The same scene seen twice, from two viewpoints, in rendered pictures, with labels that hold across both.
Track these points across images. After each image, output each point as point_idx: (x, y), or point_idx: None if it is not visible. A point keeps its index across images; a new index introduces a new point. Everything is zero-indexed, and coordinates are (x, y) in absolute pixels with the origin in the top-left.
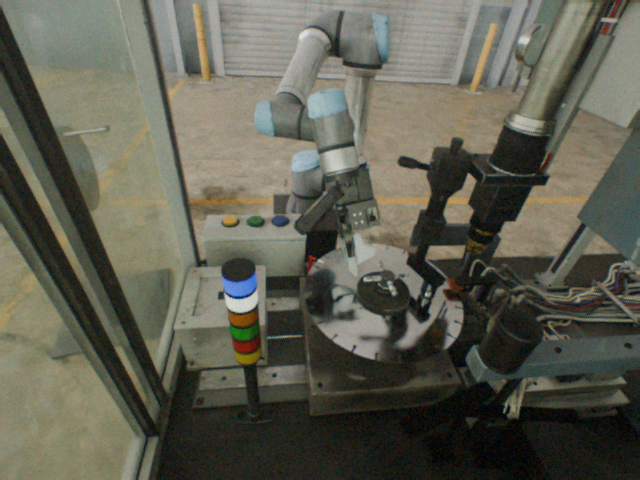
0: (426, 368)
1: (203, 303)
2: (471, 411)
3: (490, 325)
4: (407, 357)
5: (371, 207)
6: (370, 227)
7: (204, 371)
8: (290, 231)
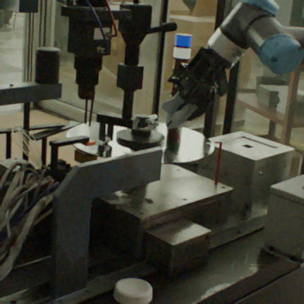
0: None
1: (250, 141)
2: (43, 125)
3: (39, 163)
4: (93, 122)
5: (182, 73)
6: (174, 85)
7: None
8: (289, 184)
